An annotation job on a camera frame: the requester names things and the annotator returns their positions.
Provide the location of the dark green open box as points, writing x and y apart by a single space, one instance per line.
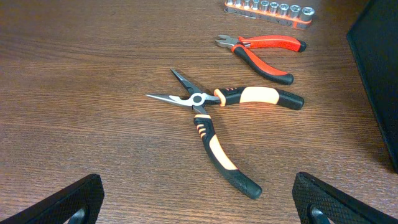
373 41

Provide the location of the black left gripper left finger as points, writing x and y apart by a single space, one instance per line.
80 202

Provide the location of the socket set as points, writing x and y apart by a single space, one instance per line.
284 14

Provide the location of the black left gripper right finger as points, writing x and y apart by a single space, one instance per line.
319 202

